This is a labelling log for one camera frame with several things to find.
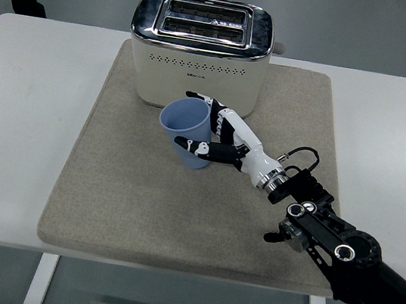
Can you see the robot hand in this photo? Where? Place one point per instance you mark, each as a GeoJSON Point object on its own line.
{"type": "Point", "coordinates": [250, 144]}

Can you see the blue ribbed plastic cup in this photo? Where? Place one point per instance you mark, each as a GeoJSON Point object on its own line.
{"type": "Point", "coordinates": [187, 127]}

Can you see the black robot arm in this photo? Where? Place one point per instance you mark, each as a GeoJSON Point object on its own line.
{"type": "Point", "coordinates": [361, 267]}

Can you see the cream and chrome toaster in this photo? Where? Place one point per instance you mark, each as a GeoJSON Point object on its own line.
{"type": "Point", "coordinates": [201, 64]}

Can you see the grey felt table mat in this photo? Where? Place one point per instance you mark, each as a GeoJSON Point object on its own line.
{"type": "Point", "coordinates": [141, 208]}

